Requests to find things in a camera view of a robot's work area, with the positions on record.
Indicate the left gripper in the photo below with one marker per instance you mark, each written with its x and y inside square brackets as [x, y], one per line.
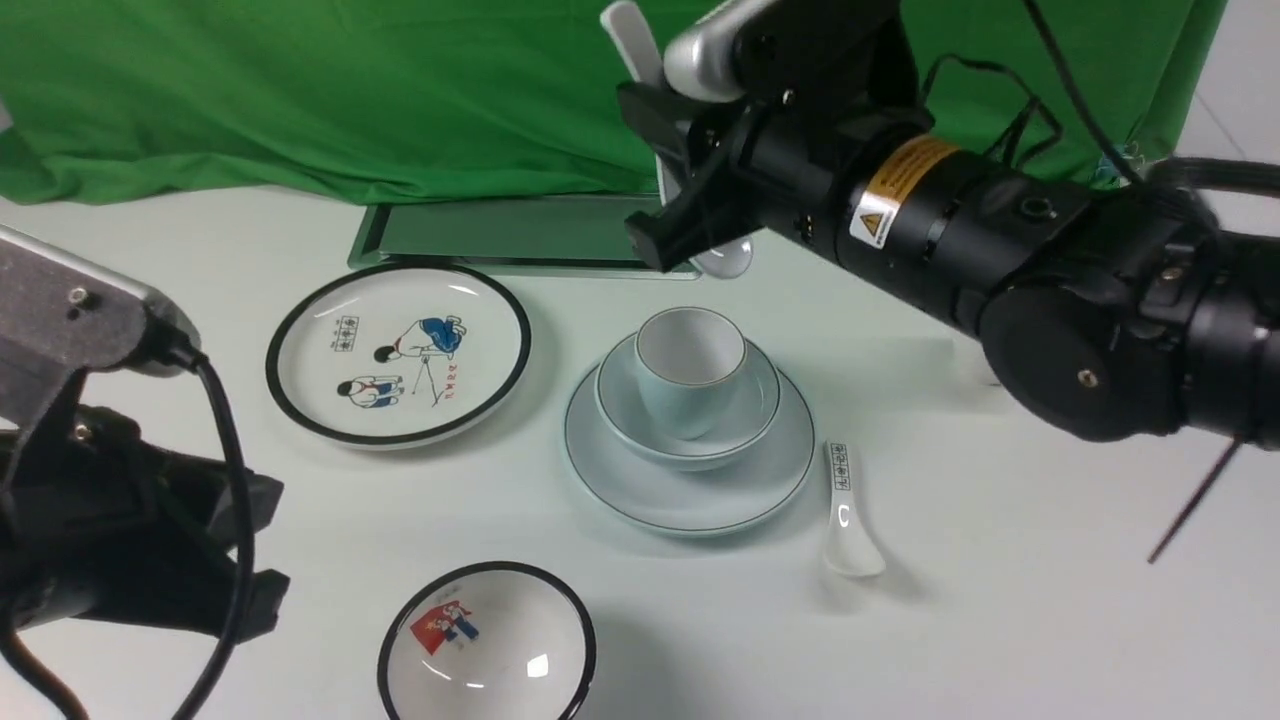
[124, 533]

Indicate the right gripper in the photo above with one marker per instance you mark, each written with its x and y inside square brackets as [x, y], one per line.
[826, 102]

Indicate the pale blue cup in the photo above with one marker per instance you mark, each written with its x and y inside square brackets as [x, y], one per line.
[688, 360]

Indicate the pale blue bowl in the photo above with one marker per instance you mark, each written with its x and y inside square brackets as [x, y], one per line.
[712, 438]

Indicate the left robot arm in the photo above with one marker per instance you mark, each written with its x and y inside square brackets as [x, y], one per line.
[255, 600]

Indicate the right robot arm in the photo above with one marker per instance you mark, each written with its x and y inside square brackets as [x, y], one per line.
[1106, 314]

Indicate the metal rectangular tray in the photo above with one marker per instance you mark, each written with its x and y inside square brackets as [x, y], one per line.
[569, 236]

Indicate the pale blue plate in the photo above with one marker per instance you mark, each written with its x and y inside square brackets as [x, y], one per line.
[741, 495]

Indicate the black-rimmed cartoon plate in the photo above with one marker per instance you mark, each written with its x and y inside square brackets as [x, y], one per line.
[399, 355]

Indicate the white spoon with print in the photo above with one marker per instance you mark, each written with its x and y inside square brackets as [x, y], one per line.
[848, 550]

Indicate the black-rimmed cartoon bowl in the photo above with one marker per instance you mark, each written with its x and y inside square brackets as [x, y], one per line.
[491, 640]

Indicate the green backdrop cloth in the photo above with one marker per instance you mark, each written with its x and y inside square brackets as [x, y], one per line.
[401, 101]

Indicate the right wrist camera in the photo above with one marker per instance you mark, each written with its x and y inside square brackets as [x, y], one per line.
[698, 61]

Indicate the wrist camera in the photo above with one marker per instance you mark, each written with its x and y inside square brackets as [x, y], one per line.
[63, 316]
[698, 61]

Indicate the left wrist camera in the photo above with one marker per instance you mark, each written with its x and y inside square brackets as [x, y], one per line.
[63, 316]

